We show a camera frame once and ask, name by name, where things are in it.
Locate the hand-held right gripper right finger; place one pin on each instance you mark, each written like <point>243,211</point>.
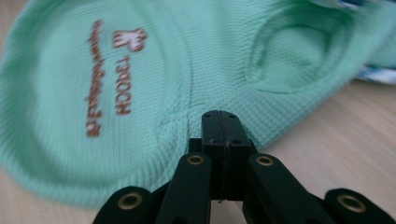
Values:
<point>238,155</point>

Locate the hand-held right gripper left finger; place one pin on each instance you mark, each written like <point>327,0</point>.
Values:
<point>213,149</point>

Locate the mint green shirt striped collar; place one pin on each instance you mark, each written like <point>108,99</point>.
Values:
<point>155,77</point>

